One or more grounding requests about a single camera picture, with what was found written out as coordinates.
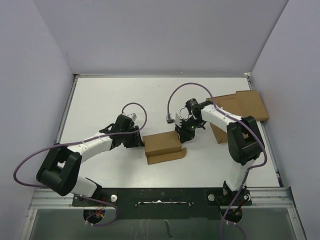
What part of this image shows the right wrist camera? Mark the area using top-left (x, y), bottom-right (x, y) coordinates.
top-left (166, 112), bottom-right (182, 127)

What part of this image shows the brown cardboard box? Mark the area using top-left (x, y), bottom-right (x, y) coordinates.
top-left (142, 131), bottom-right (187, 165)

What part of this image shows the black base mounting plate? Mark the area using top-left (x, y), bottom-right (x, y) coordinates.
top-left (72, 186), bottom-right (252, 224)

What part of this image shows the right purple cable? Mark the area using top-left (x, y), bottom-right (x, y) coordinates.
top-left (166, 82), bottom-right (267, 240)

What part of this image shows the purple cable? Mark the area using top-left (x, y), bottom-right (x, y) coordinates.
top-left (166, 82), bottom-right (267, 240)
top-left (12, 102), bottom-right (148, 227)

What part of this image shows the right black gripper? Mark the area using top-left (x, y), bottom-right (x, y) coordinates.
top-left (174, 116), bottom-right (203, 144)

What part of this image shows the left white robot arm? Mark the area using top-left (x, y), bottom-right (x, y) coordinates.
top-left (36, 113), bottom-right (144, 206)

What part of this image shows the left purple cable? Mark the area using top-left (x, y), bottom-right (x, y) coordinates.
top-left (12, 102), bottom-right (148, 227)

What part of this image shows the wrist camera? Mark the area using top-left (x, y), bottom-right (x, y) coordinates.
top-left (125, 113), bottom-right (138, 122)
top-left (166, 112), bottom-right (182, 127)

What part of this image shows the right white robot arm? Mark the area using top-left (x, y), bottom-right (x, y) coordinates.
top-left (174, 98), bottom-right (266, 205)

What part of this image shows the flat cardboard stack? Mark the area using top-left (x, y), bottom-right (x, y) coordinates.
top-left (205, 90), bottom-right (270, 145)

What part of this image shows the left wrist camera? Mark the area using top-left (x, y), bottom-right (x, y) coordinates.
top-left (125, 113), bottom-right (138, 122)

